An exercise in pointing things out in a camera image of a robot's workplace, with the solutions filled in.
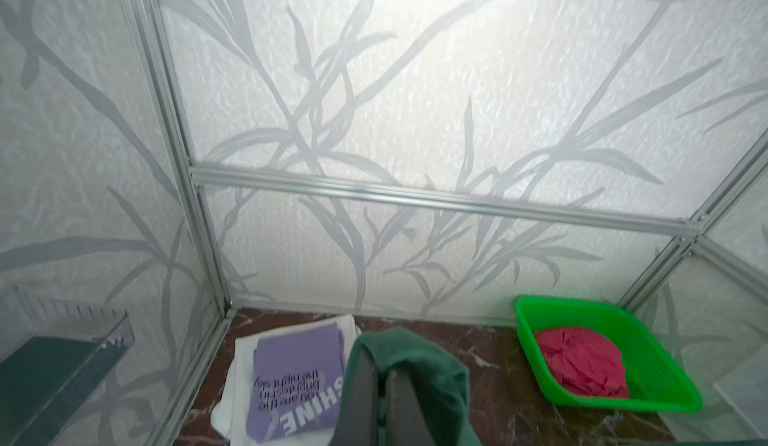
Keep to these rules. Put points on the purple folded t-shirt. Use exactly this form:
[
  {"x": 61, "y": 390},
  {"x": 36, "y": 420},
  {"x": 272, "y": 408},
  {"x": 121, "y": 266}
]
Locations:
[{"x": 297, "y": 384}]

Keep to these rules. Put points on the aluminium frame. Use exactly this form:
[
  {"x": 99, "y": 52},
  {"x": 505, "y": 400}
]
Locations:
[{"x": 432, "y": 162}]

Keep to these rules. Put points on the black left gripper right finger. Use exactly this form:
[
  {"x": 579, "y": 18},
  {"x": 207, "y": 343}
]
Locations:
[{"x": 404, "y": 421}]

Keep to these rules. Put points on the dark green t-shirt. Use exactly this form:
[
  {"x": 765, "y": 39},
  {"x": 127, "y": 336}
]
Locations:
[{"x": 440, "y": 380}]

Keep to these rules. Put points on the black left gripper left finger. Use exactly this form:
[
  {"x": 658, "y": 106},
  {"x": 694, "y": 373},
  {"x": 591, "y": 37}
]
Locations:
[{"x": 358, "y": 419}]

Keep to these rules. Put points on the clear plastic wall shelf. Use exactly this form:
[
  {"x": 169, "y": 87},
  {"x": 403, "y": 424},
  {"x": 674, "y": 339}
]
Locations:
[{"x": 54, "y": 354}]

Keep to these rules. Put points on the pink crumpled t-shirt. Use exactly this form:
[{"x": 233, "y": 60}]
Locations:
[{"x": 584, "y": 362}]

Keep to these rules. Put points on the green plastic basket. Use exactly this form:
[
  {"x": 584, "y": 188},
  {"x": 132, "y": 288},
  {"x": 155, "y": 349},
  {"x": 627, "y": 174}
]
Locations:
[{"x": 656, "y": 382}]

